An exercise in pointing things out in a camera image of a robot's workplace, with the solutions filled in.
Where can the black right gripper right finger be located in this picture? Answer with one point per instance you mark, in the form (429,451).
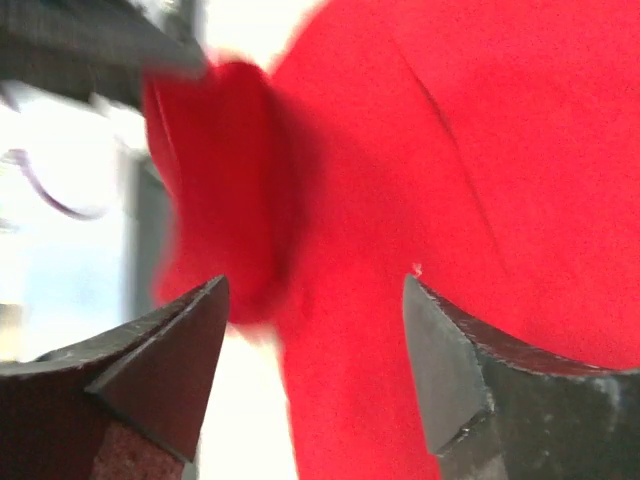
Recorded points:
(495,407)

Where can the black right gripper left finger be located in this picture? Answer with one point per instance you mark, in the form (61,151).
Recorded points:
(126,404)

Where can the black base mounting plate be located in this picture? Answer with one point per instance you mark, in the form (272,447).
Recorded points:
(80,48)

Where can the red t shirt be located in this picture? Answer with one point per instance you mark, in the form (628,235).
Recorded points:
(489,147)

